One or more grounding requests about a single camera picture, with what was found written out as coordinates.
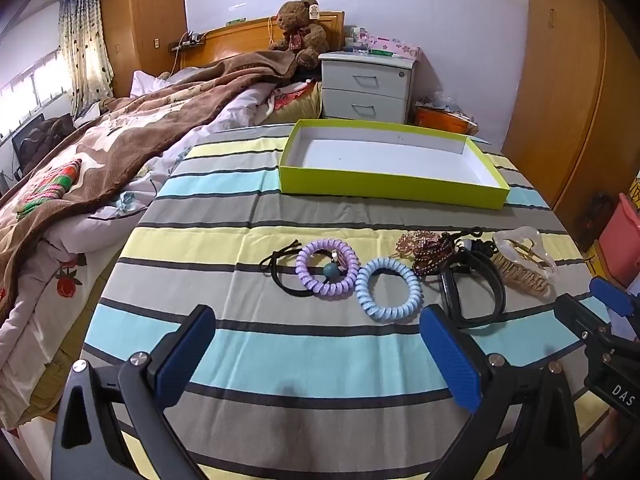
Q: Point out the translucent hair claw clip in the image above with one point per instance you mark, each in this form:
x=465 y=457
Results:
x=525 y=277

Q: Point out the small bottles on nightstand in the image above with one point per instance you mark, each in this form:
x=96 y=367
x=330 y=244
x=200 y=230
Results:
x=356 y=40

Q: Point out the grey nightstand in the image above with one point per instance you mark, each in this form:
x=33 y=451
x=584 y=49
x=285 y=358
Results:
x=367 y=85

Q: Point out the black wristband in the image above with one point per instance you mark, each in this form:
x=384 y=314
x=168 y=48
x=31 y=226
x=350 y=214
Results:
x=492 y=285

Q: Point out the lime green cardboard box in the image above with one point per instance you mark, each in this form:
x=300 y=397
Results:
x=390 y=160

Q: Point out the wooden headboard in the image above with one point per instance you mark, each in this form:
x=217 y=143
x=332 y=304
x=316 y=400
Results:
x=235 y=40

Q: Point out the red green plaid cloth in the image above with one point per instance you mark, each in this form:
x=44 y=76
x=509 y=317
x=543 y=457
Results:
x=47 y=190

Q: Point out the yellow pillow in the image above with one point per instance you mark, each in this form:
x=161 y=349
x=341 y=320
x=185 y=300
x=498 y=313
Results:
x=300 y=105

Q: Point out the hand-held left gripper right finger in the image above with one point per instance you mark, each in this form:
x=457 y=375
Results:
x=450 y=360

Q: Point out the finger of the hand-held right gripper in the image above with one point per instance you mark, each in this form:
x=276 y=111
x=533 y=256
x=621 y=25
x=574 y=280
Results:
x=580 y=317
x=611 y=297

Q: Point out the striped cloth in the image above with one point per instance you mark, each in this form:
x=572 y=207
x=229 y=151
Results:
x=310 y=360

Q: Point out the orange basin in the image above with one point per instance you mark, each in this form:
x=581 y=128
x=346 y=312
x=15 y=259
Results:
x=442 y=120

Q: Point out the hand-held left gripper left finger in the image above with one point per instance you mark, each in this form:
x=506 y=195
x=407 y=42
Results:
x=184 y=357

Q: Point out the large wooden wardrobe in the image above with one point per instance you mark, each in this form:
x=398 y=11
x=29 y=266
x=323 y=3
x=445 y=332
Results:
x=565 y=85

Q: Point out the pink floral box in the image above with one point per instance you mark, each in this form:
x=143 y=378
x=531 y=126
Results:
x=395 y=46

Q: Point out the pink plastic bin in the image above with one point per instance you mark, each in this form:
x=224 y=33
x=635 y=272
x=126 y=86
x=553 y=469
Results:
x=620 y=240

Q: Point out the narrow wooden wardrobe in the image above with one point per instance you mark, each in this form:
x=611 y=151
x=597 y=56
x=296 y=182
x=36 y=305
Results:
x=145 y=20

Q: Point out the dotted curtain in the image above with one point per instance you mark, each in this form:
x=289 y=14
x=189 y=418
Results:
x=85 y=55

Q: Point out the dark cloth on chair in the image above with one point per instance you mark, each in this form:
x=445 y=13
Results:
x=42 y=140

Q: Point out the white printed duvet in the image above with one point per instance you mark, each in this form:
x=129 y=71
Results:
x=65 y=240

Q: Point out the brown teddy bear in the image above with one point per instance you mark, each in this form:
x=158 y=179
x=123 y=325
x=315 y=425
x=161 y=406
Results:
x=300 y=25

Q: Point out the yellow printed box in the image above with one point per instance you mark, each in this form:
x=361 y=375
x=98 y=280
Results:
x=597 y=260

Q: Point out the brown fleece blanket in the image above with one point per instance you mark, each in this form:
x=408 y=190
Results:
x=150 y=130

